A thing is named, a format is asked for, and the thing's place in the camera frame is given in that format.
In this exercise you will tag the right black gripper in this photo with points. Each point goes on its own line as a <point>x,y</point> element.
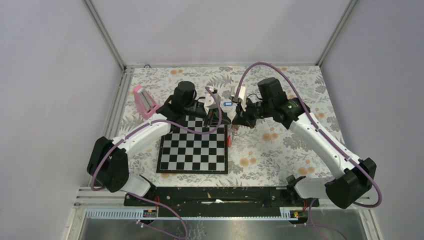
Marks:
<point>241,110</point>

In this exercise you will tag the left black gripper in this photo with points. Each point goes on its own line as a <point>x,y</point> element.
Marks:
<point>215,118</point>

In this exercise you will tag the keyring with red fob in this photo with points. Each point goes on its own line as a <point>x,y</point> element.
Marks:
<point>229,137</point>

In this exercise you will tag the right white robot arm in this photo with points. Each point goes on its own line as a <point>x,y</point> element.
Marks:
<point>351,176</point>

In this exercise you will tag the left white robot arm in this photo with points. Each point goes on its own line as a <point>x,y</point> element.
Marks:
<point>108,165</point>

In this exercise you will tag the floral table mat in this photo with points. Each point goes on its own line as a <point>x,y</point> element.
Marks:
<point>262,156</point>

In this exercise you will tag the black white chessboard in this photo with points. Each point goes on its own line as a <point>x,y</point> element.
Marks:
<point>183,152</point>

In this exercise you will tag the pink metronome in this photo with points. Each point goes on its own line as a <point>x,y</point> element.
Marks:
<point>145,104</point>

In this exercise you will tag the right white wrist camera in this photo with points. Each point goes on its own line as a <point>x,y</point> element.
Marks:
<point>238,95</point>

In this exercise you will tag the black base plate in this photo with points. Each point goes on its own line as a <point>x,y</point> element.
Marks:
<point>223,202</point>

